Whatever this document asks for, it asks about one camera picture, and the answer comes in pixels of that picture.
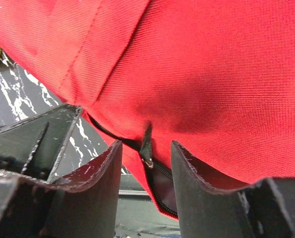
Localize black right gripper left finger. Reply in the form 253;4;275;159
0;141;122;238

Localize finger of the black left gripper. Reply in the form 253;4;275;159
0;104;82;181

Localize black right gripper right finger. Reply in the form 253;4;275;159
171;141;295;238

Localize red backpack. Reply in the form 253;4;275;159
0;0;295;219

